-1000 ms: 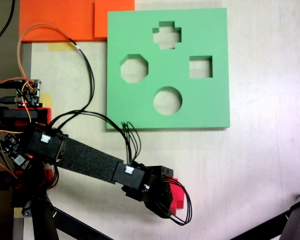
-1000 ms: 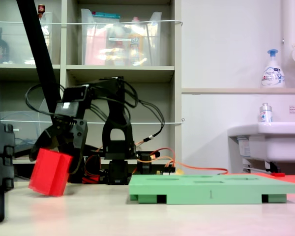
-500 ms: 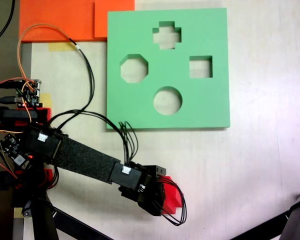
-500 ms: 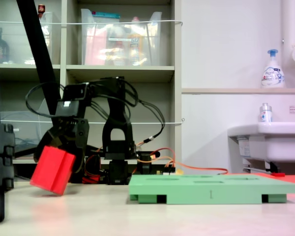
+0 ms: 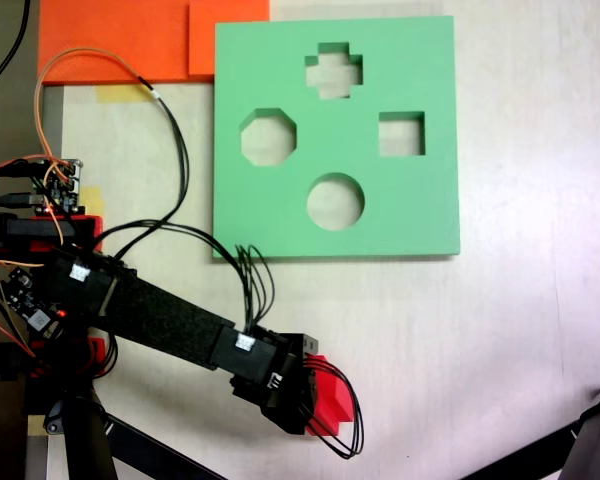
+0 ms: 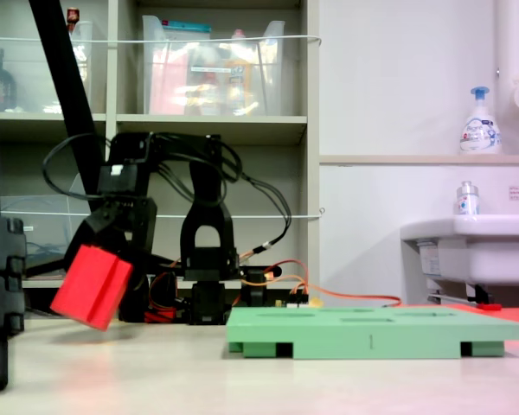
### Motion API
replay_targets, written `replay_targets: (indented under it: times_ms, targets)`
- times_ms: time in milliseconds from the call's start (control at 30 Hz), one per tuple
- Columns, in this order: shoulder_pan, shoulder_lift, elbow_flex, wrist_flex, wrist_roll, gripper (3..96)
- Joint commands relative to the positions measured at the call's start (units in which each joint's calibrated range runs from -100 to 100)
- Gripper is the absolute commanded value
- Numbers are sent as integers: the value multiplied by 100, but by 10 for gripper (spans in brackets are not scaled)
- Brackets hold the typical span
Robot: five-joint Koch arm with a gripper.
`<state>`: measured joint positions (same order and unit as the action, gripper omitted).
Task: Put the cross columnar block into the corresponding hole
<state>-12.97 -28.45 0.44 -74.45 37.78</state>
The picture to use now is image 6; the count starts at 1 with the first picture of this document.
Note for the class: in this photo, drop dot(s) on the dark glass bottle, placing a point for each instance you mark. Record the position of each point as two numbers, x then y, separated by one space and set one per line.
3 86

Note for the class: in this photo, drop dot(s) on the yellow pink-capped bottle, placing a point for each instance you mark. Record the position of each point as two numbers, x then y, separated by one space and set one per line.
240 86

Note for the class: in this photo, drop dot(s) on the notched black stack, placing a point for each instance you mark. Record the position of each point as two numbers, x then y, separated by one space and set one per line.
0 281

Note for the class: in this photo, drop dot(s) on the white wall pipe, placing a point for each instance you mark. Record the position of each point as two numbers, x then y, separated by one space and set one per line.
512 34

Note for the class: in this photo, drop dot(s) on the black red table clamp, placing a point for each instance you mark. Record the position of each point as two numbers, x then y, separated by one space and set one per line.
253 289
160 315

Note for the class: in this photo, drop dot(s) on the beige shelf unit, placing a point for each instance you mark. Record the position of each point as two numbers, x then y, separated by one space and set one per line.
212 129

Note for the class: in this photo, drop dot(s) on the red cross columnar block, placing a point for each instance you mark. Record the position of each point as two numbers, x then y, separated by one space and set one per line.
91 285

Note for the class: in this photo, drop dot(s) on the small brown bottle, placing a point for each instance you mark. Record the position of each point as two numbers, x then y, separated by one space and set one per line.
72 17

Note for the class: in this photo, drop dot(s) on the small clear sanitizer bottle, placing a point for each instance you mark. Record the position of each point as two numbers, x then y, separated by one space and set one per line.
467 203

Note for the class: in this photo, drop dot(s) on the black tripod brace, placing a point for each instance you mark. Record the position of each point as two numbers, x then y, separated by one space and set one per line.
43 266

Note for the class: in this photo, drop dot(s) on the white sink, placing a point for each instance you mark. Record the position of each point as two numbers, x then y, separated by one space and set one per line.
493 255

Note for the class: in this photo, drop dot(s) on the pink paper pack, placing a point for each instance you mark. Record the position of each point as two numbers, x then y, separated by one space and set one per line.
166 86

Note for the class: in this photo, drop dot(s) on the white blue soap bottle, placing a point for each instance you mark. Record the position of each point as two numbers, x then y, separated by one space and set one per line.
480 129

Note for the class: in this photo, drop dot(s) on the small yellow connector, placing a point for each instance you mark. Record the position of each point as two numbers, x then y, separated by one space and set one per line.
315 302

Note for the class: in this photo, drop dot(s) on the small red piece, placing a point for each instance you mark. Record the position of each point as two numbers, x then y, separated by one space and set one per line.
488 307

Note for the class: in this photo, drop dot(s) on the teal topped pack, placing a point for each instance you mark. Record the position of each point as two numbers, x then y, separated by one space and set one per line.
190 29

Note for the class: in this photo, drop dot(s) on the large clear storage bin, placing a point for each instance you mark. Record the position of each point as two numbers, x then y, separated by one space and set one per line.
207 56

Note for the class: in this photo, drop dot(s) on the green shape hole board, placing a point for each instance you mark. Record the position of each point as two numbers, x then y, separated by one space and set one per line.
372 333

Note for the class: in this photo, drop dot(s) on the clear slanted plastic bin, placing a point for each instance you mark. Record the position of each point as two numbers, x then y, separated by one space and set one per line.
30 233

